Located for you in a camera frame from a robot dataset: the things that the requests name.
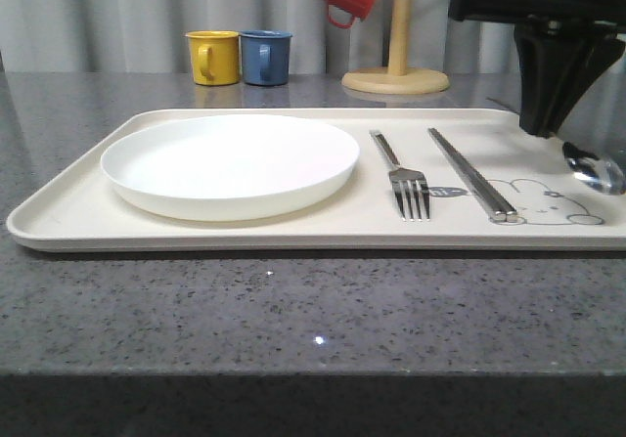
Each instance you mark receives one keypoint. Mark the yellow mug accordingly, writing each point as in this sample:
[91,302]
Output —
[215,57]

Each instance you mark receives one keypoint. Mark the wooden mug tree stand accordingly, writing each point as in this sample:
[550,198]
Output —
[397,78]

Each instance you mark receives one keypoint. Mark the silver fork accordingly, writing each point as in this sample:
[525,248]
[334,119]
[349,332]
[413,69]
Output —
[409,186]

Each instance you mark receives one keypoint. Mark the silver chopstick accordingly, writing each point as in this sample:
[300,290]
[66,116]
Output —
[477,175]
[469,178]

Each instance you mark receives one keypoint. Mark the grey curtain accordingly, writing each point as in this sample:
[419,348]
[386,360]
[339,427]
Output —
[149,35]

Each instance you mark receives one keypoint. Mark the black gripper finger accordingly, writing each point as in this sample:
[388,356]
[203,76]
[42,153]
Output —
[528,38]
[569,67]

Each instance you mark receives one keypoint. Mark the white round plate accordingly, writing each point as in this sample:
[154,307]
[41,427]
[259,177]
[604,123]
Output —
[231,167]

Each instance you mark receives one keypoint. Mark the blue mug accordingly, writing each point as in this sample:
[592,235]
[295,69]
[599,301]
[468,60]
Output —
[265,57]

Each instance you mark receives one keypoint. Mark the silver spoon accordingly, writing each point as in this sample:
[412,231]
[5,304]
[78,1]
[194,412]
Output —
[597,171]

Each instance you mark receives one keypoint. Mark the cream rabbit serving tray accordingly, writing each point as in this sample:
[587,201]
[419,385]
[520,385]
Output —
[79,211]

